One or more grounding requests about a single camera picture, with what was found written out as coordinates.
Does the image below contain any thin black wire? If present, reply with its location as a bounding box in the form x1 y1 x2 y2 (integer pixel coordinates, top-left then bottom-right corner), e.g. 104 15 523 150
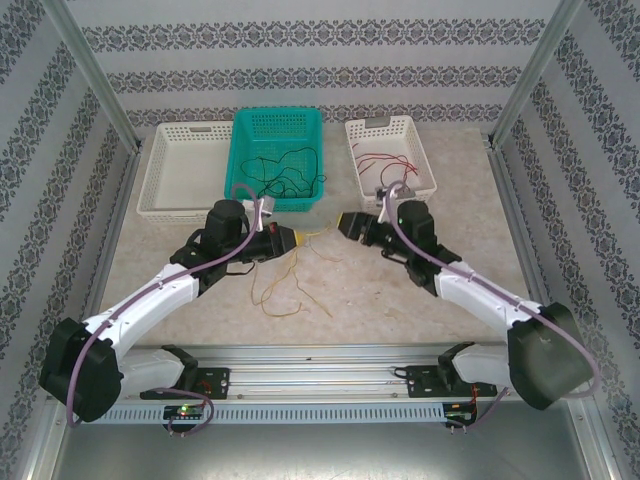
239 156 281 199
276 146 327 199
257 167 316 200

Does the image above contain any large white plastic basket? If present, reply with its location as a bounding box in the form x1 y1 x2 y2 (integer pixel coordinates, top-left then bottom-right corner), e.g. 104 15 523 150
137 121 236 225

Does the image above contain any teal plastic basket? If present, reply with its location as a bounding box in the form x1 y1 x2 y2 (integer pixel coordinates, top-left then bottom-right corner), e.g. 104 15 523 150
223 108 327 214

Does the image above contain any grey metal panel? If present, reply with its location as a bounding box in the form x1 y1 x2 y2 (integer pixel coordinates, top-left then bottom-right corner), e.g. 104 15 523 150
29 422 616 480

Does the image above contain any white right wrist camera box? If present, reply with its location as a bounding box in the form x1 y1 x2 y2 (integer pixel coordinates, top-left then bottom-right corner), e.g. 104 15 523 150
373 182 403 224

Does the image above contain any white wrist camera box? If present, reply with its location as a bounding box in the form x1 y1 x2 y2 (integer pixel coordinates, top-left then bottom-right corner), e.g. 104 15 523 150
373 182 403 224
244 195 278 230

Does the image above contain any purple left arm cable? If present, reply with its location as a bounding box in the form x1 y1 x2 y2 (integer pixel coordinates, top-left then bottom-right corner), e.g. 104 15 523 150
65 183 266 437

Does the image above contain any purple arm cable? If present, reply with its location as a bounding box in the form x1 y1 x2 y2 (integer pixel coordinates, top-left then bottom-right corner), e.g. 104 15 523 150
65 183 266 437
383 180 601 432

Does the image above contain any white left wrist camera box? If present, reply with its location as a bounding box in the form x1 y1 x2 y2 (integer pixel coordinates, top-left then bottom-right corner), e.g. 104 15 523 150
244 195 278 230

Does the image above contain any white basket with grey handles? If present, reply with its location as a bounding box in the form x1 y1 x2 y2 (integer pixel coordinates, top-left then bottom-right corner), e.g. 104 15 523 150
344 117 437 212

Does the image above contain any aluminium side rail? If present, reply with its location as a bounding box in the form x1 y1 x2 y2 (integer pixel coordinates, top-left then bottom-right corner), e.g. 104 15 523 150
485 144 569 360
67 147 146 366

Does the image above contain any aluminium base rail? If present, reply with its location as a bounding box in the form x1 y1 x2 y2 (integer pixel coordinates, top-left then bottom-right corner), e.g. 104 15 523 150
49 342 591 401

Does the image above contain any slotted grey cable duct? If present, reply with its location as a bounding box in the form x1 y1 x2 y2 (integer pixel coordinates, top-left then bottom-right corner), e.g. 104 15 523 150
67 403 446 424

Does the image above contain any aluminium frame post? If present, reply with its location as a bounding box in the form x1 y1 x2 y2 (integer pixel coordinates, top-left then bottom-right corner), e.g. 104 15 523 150
42 0 146 151
487 0 591 150

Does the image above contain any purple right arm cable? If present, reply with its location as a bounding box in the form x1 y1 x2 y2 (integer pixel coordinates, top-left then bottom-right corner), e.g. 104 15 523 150
383 180 601 432

